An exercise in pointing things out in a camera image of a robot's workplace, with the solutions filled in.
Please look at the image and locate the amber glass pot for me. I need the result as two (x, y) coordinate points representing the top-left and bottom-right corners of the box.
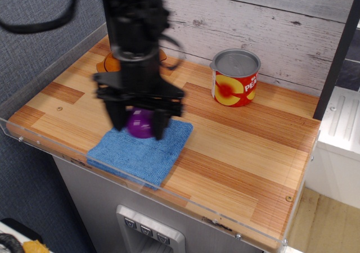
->
(96, 49), (168, 73)

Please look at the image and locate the red peach can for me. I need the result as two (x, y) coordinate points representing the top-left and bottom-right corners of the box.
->
(210, 48), (261, 107)

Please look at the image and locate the purple toy eggplant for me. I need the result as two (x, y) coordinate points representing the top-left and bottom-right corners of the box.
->
(127, 107), (153, 139)

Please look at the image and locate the silver toy fridge cabinet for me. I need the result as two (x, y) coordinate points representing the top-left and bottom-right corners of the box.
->
(54, 157), (260, 252)

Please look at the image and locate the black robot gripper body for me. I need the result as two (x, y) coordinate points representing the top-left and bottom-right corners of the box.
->
(93, 59), (185, 116)

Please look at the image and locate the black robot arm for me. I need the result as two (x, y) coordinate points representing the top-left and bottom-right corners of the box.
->
(93, 0), (185, 140)

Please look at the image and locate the dark right frame post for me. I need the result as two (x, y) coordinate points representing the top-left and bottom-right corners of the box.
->
(313, 0), (359, 121)

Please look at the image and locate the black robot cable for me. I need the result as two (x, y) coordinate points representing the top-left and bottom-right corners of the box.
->
(0, 0), (185, 70)

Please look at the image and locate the black yellow object corner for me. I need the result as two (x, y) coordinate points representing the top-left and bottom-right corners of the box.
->
(1, 218), (51, 252)

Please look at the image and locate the clear acrylic table guard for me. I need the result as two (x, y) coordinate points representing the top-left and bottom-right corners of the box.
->
(10, 21), (320, 252)

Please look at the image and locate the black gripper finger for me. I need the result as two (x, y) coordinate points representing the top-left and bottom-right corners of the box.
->
(105, 101), (129, 131)
(152, 109), (170, 141)

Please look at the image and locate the white ribbed side unit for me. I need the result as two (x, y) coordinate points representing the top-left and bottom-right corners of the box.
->
(305, 87), (359, 208)

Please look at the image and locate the blue folded cloth napkin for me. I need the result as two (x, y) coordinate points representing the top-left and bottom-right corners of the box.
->
(87, 120), (194, 190)

